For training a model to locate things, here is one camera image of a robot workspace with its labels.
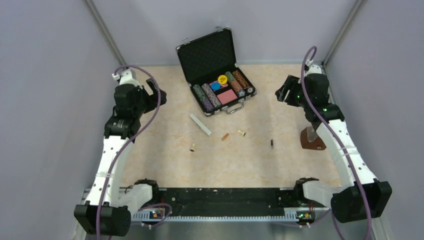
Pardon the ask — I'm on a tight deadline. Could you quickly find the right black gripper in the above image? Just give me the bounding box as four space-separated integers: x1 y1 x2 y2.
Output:
275 75 312 109

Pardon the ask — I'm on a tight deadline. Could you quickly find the white remote control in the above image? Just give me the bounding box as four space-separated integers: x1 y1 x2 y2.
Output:
189 113 212 137

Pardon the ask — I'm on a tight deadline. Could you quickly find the orange battery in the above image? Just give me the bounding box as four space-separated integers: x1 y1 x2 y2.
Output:
221 133 229 141

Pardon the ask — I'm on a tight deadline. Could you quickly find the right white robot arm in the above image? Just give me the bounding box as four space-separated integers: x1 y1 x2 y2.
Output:
275 64 393 223

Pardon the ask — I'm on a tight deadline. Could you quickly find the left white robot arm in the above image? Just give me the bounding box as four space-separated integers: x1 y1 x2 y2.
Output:
74 65 167 240

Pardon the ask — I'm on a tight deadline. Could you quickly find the brown knife holder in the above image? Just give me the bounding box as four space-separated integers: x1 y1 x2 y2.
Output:
300 126 327 151

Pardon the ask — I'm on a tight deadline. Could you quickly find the pink card deck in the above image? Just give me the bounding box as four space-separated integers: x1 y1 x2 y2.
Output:
217 89 238 105

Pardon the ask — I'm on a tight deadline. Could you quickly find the yellow poker chip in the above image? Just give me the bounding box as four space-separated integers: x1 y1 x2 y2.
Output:
217 74 228 85

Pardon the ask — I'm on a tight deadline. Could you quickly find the wooden chess pawn left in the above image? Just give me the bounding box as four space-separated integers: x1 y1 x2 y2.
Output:
189 143 196 152

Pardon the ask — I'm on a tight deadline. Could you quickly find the blue poker chip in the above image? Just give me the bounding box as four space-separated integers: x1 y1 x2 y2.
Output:
210 81 222 91

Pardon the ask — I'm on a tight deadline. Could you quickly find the black poker chip case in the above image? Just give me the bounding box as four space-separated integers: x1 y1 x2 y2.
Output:
175 27 257 117

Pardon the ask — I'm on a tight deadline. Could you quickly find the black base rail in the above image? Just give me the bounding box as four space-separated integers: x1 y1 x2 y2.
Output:
129 187 332 220

